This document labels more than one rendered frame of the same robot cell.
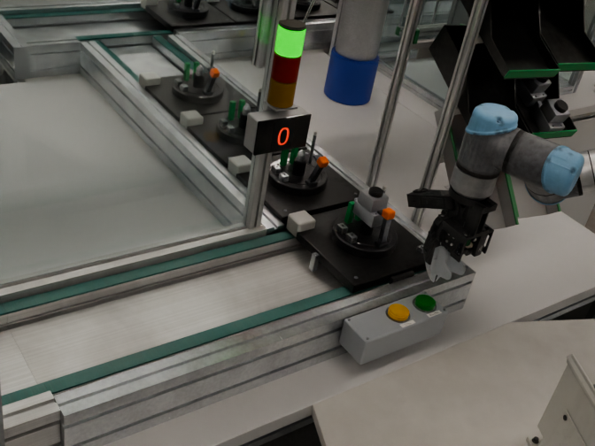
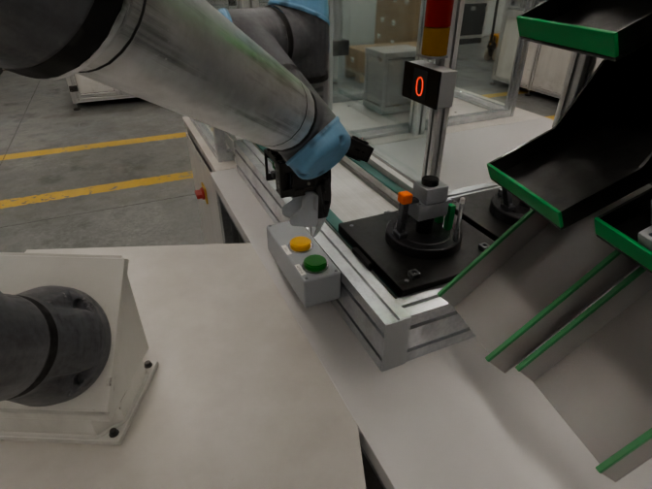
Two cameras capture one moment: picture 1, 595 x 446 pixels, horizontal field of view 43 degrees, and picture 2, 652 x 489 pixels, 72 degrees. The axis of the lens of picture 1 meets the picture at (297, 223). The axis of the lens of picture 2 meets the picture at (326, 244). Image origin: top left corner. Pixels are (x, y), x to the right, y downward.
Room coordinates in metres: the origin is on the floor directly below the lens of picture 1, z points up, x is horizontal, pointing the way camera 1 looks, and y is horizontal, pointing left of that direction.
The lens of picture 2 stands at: (1.39, -0.90, 1.42)
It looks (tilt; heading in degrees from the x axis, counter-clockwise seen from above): 32 degrees down; 106
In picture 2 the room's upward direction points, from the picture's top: straight up
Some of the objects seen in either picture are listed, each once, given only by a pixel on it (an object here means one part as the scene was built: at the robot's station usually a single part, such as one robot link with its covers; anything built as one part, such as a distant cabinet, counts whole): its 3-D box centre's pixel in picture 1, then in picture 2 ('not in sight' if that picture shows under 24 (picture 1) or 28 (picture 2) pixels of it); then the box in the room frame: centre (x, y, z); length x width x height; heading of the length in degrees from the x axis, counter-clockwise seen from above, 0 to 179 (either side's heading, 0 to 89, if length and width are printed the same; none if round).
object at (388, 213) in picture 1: (382, 224); (407, 211); (1.33, -0.17, 1.04); 0.04 x 0.02 x 0.08; 41
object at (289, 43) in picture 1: (289, 39); not in sight; (1.33, 0.08, 1.38); 0.05 x 0.05 x 0.05
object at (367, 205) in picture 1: (369, 201); (433, 195); (1.37, -0.14, 1.06); 0.08 x 0.04 x 0.07; 41
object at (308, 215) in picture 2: (452, 265); (306, 217); (1.18, -0.30, 1.07); 0.06 x 0.03 x 0.09; 41
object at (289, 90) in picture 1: (282, 90); (435, 41); (1.33, 0.08, 1.28); 0.05 x 0.05 x 0.05
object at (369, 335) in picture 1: (394, 326); (301, 259); (1.14, -0.22, 0.93); 0.21 x 0.07 x 0.06; 131
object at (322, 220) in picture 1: (362, 242); (421, 243); (1.36, -0.15, 0.96); 0.24 x 0.24 x 0.02; 41
